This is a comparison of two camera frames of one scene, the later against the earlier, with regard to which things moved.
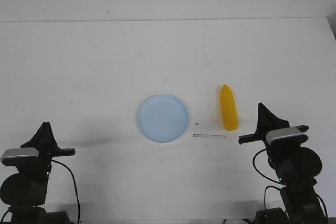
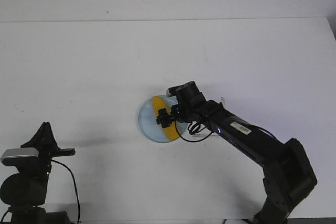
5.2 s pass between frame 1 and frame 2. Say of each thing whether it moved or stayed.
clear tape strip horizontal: stayed
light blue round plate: stayed
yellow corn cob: moved
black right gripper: moved
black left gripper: stayed
